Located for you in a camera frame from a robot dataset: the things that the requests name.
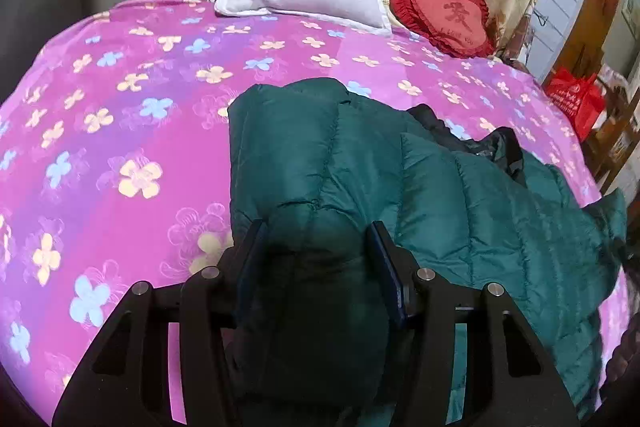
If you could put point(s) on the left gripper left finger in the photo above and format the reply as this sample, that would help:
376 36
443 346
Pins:
122 379

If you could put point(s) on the dark green puffer jacket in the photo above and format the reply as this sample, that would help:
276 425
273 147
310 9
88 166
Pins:
319 164

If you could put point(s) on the wooden chair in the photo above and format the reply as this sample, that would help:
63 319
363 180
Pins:
609 147

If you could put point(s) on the red heart-shaped cushion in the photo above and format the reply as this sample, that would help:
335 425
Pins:
458 28

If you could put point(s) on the person's right hand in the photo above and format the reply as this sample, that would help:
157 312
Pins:
624 363

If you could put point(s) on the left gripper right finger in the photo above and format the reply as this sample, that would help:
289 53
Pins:
510 378

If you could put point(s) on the pink floral bed cover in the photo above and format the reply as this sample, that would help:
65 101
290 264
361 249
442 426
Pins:
115 169

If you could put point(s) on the red shopping bag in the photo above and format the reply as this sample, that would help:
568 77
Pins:
579 99

